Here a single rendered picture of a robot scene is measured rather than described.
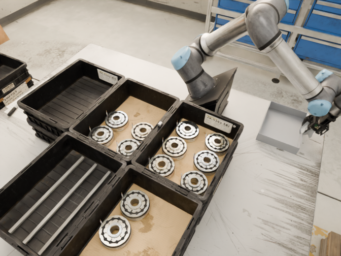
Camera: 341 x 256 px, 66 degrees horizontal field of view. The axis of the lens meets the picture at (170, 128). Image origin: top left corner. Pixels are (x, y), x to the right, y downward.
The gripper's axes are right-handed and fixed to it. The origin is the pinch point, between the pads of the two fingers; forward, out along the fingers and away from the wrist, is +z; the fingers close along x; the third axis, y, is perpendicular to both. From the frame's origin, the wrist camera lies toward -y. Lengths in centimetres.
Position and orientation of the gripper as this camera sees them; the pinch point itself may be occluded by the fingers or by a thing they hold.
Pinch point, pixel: (302, 131)
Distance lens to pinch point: 149.1
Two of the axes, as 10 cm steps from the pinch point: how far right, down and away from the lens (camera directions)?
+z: -2.8, 5.5, 7.9
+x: 8.8, 4.8, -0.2
